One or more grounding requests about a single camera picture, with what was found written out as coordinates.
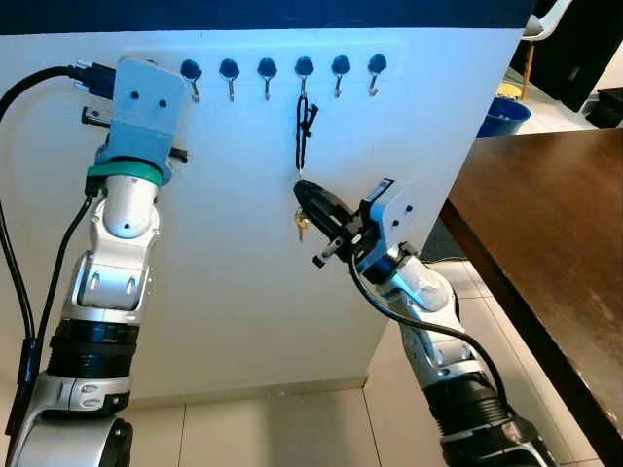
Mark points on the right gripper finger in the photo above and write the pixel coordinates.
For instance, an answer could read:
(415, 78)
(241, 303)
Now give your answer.
(331, 199)
(316, 216)

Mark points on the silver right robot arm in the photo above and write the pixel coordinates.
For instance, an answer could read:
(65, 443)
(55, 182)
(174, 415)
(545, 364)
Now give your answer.
(428, 292)

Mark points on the black knob metal hook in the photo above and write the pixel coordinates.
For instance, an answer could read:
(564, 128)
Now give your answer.
(229, 68)
(191, 69)
(377, 64)
(341, 65)
(267, 67)
(304, 66)

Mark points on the dark grey floor mat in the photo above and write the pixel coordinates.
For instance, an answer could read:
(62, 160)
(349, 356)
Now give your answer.
(443, 245)

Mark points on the black floor box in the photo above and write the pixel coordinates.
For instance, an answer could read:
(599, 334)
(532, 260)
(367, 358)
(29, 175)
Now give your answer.
(608, 107)

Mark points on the black cabinet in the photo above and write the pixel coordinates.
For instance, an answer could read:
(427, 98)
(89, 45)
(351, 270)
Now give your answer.
(589, 49)

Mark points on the dark counter top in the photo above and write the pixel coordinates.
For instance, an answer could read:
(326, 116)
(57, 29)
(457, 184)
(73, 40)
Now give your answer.
(243, 10)

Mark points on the blue bucket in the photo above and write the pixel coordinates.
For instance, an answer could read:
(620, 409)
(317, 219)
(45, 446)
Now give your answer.
(501, 119)

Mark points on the dark brown wooden table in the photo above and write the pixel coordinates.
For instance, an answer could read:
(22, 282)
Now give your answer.
(555, 224)

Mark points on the white chair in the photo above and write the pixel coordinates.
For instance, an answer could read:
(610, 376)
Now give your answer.
(545, 19)

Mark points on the yellow cloth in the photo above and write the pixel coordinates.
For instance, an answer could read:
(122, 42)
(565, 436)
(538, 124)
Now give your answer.
(509, 90)

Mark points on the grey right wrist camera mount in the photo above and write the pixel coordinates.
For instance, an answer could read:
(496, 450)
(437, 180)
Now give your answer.
(394, 209)

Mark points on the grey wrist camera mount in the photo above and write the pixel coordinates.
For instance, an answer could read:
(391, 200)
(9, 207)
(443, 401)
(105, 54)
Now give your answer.
(146, 107)
(394, 209)

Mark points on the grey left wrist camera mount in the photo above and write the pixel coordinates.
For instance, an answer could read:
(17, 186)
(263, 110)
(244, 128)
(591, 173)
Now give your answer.
(146, 107)

